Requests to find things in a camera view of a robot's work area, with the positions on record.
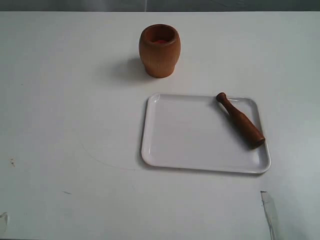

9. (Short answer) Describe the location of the dark wooden pestle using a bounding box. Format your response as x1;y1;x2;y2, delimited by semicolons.
215;92;266;149

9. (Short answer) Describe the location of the wooden mortar cup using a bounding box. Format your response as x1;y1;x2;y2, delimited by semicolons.
138;24;181;78

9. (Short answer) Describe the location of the dark red rounded object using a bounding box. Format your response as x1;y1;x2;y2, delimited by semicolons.
154;39;167;44

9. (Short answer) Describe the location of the white rectangular plastic tray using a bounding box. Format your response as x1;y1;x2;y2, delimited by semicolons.
141;93;272;175

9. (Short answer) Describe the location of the clear tape strip right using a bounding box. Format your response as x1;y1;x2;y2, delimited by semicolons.
260;191;280;240

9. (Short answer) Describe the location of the clear tape piece left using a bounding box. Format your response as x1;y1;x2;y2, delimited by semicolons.
0;212;8;232

